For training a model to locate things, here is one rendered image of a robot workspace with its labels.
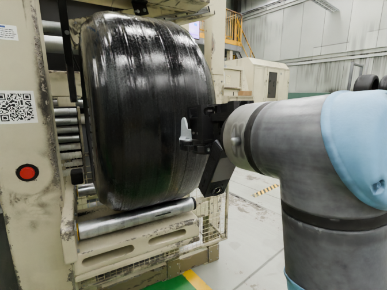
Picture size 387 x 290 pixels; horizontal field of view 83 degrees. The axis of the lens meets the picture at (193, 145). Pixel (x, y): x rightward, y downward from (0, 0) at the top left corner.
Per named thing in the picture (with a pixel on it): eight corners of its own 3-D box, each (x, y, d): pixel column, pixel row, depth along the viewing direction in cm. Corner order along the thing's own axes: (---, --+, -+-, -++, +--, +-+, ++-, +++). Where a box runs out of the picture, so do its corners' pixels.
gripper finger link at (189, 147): (193, 137, 45) (216, 139, 38) (194, 145, 46) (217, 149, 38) (172, 138, 43) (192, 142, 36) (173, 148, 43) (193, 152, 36)
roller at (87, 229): (75, 236, 59) (75, 245, 55) (73, 220, 58) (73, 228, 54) (190, 206, 75) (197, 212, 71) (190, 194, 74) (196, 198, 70)
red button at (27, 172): (20, 180, 53) (18, 168, 53) (22, 178, 55) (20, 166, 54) (35, 178, 55) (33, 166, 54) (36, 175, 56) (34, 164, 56)
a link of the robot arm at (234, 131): (297, 169, 29) (239, 182, 25) (269, 163, 33) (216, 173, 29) (297, 100, 28) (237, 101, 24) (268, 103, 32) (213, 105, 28)
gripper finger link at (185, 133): (182, 117, 49) (202, 115, 41) (183, 144, 50) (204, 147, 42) (169, 118, 48) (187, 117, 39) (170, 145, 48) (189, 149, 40)
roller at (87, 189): (74, 186, 83) (75, 198, 82) (74, 184, 80) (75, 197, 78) (161, 172, 99) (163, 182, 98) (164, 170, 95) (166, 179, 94)
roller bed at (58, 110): (33, 183, 89) (20, 108, 82) (38, 172, 101) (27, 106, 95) (87, 175, 97) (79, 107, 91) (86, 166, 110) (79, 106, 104)
